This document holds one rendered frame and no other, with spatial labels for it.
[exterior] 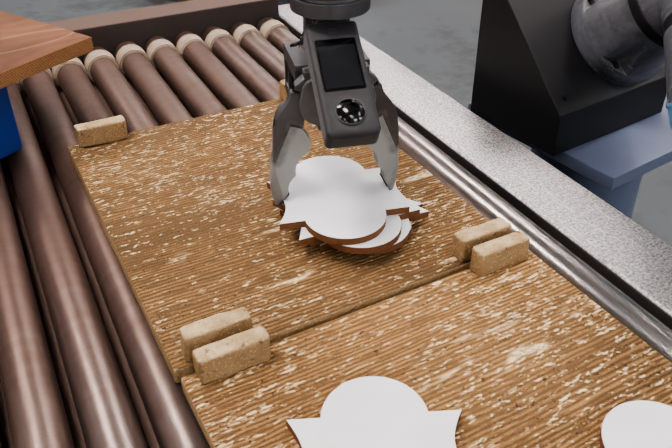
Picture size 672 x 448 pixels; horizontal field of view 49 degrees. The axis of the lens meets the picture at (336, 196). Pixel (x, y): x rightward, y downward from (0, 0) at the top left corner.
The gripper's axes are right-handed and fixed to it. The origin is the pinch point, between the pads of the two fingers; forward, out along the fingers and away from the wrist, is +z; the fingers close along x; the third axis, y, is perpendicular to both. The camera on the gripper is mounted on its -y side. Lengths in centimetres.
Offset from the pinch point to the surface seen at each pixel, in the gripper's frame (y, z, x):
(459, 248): -9.2, 1.5, -9.7
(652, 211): 110, 97, -133
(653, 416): -30.3, 2.2, -16.4
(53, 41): 30.0, -7.4, 27.8
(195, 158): 16.1, 3.1, 13.0
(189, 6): 66, 2, 10
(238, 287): -8.1, 3.0, 11.0
